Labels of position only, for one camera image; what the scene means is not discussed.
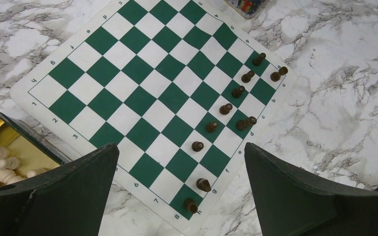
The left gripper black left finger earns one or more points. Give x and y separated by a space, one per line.
66 201

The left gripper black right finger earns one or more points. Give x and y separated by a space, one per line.
291 201

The dark queen piece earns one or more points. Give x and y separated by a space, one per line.
243 124

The dark rook corner placed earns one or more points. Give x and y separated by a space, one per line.
190 205

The dark pawn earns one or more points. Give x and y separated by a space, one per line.
246 78

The gold tin with white pieces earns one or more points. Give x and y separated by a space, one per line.
15 133

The green white chess board mat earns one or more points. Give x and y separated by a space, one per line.
148 75

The gold tin with dark pieces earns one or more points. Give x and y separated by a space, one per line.
247 8

